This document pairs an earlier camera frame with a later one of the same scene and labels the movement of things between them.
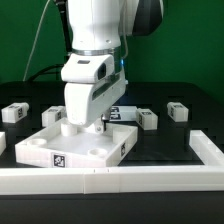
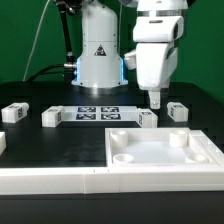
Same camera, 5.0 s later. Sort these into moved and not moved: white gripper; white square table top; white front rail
Moved: white square table top; white gripper
Not moved: white front rail
